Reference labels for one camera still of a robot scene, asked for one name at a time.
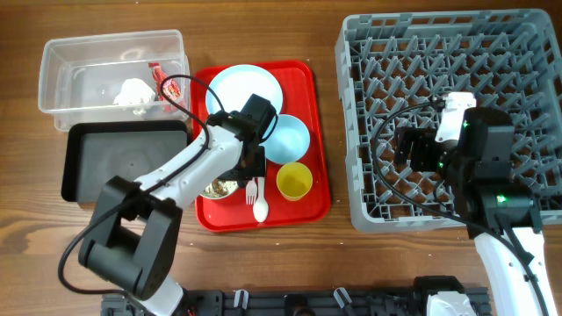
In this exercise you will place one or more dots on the black tray bin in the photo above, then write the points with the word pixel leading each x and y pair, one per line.
pixel 96 152

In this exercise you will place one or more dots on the light blue bowl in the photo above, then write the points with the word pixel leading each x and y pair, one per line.
pixel 289 142

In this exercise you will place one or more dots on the white plastic spoon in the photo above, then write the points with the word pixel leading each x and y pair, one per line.
pixel 260 207

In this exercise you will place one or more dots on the yellow cup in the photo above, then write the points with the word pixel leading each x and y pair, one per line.
pixel 294 180

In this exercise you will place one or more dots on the crumpled white tissue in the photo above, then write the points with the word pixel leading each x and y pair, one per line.
pixel 134 91

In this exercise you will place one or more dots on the grey dishwasher rack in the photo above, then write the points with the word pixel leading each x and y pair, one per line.
pixel 393 63

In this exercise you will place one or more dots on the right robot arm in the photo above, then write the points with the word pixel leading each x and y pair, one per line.
pixel 502 215

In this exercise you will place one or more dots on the rice and food scraps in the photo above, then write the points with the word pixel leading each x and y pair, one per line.
pixel 219 188

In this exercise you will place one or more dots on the clear plastic bin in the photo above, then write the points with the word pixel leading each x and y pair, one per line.
pixel 81 76

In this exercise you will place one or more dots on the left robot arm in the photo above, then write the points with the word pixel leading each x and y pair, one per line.
pixel 132 237

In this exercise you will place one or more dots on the red plastic tray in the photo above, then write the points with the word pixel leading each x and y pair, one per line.
pixel 232 213

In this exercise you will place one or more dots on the red snack wrapper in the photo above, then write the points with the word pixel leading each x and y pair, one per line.
pixel 168 88

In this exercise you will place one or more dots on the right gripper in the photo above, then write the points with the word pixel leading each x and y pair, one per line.
pixel 424 140

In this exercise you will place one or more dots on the light blue plate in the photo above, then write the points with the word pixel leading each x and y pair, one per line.
pixel 234 86

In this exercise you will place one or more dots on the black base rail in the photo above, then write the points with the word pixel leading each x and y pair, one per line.
pixel 428 295

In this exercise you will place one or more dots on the green bowl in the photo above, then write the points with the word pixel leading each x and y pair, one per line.
pixel 219 189

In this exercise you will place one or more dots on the pink plastic fork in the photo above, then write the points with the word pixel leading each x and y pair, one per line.
pixel 251 191

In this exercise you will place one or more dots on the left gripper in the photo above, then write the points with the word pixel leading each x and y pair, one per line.
pixel 258 171

